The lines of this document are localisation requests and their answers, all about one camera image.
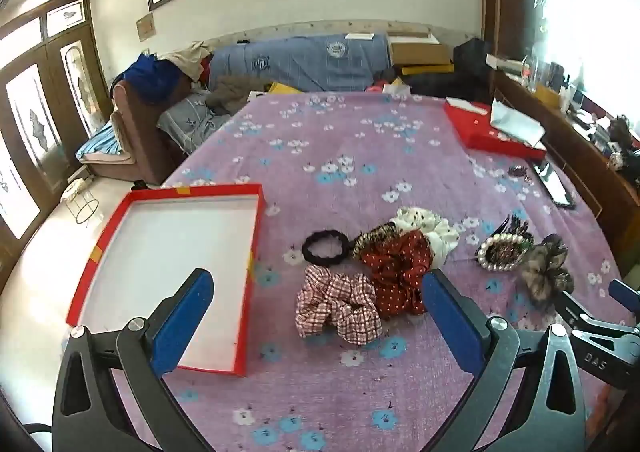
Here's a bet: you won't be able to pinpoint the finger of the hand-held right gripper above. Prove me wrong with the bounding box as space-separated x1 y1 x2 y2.
609 279 640 320
555 289 640 388

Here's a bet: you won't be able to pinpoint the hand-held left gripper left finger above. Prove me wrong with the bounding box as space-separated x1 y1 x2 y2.
51 268 216 452

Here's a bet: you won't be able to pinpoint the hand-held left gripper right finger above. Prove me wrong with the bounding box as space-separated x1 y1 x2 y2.
421 268 591 452

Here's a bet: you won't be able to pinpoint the pearl oval hair clip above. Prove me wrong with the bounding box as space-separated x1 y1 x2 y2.
476 233 532 273

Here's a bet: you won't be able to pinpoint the red polka dot scrunchie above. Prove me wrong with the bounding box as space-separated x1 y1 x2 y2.
360 230 433 317

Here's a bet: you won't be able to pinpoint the red cardboard box tray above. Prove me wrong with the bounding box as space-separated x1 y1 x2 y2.
66 183 264 378

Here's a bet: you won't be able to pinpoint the white cherry print scrunchie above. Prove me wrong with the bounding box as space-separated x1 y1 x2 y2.
393 206 460 269

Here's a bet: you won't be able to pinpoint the grey fluffy scrunchie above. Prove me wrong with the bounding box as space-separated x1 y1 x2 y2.
520 234 575 310

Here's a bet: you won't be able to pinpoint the black plastic headband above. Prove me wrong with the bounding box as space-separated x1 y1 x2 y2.
487 213 518 239

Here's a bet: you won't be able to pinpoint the red plaid scrunchie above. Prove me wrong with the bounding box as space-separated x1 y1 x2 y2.
295 264 383 345

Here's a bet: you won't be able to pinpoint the leopard print scrunchie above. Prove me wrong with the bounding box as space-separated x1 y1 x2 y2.
352 223 401 260

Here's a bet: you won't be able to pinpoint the brown armchair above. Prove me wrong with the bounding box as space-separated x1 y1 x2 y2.
110 77 201 185

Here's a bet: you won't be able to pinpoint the red box lid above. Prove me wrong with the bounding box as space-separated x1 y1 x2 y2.
444 102 547 161

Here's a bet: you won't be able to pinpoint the grey striped pillow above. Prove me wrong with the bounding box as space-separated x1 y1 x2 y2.
157 92 233 153

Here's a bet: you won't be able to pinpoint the purple floral bedspread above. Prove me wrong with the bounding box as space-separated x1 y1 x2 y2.
107 91 640 452

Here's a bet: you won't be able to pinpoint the wooden glass door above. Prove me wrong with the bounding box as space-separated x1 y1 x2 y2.
0 0 113 278

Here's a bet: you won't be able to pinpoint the brown jacket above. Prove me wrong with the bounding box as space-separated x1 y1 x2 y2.
207 77 273 115

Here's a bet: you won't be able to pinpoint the glass jar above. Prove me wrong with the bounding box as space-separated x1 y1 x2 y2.
521 46 550 93

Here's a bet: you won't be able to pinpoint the blue garment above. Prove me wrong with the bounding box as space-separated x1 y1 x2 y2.
122 54 181 103

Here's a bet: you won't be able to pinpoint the beige cloth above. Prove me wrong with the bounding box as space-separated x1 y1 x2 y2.
160 41 213 80

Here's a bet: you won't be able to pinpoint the black bag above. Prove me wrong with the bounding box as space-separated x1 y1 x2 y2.
452 38 493 73

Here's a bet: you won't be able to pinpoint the cardboard boxes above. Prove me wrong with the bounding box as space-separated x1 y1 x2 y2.
390 34 453 75

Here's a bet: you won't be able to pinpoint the large black hair tie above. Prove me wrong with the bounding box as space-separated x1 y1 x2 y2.
302 228 355 267

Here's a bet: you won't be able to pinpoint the black wire stand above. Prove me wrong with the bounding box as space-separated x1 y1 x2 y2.
62 177 100 225

